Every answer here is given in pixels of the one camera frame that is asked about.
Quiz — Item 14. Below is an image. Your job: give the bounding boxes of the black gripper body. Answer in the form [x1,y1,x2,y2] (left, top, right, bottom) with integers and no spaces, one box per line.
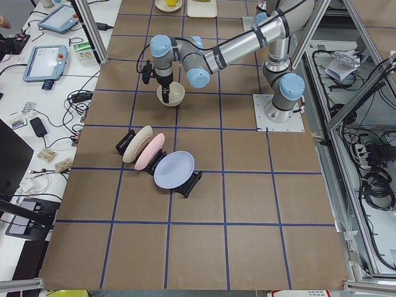
[155,73,173,90]

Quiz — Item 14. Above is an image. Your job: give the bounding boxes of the white ceramic bowl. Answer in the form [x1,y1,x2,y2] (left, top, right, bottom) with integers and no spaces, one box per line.
[157,82,185,107]

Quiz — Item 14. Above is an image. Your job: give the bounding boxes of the yellow lemon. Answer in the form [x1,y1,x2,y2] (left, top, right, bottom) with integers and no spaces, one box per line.
[165,0,178,7]

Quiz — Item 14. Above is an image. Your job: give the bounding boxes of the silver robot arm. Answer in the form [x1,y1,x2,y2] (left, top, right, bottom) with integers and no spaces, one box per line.
[142,1,315,120]

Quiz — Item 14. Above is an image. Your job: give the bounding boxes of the person hand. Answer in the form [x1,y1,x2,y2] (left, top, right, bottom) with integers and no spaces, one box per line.
[0,15,11,29]

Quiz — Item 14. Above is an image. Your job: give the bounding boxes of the cream plate in rack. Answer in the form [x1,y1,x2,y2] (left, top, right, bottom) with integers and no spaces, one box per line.
[123,125,153,163]

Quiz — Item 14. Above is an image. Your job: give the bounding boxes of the pink plate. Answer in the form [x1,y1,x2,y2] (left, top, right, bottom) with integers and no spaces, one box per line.
[134,133,165,170]

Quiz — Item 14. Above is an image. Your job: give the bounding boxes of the small cream round plate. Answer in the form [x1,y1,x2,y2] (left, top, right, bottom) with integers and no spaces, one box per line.
[155,0,183,13]

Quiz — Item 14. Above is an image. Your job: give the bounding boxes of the white rectangular tray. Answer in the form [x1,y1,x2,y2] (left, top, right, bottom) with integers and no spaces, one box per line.
[187,0,217,18]

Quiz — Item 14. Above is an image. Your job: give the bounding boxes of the light blue plate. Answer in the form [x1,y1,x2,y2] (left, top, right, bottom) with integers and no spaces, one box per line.
[154,151,195,189]

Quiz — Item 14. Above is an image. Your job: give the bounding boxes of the green white carton box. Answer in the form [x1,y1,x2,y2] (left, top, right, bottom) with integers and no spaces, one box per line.
[73,42,95,61]

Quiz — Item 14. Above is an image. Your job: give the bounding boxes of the black dish rack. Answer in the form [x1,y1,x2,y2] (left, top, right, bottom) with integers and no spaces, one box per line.
[115,130,202,198]

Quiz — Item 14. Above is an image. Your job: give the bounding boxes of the blue teach pendant far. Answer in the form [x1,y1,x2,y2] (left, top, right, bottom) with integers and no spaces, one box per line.
[38,5,79,33]

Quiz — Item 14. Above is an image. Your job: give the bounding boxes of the blue teach pendant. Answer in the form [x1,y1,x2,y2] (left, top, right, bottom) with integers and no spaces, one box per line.
[38,5,79,33]
[23,45,68,82]

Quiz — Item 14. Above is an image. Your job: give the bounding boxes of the blue teach pendant near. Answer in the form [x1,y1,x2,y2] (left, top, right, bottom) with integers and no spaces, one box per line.
[23,45,68,82]

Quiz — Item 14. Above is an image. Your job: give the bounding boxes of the black power adapter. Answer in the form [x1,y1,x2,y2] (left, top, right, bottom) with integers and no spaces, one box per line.
[30,117,48,137]

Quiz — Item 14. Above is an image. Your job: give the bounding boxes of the black monitor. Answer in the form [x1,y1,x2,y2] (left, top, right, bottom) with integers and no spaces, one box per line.
[1,121,54,226]

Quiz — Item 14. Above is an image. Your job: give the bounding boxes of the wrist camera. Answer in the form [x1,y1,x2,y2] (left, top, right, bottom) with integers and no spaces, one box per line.
[141,60,153,85]

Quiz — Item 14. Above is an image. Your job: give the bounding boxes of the aluminium frame post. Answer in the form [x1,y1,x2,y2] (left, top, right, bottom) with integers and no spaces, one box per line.
[71,0,109,65]

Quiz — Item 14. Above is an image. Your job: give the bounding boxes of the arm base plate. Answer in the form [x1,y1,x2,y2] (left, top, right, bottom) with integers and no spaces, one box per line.
[252,94,305,132]

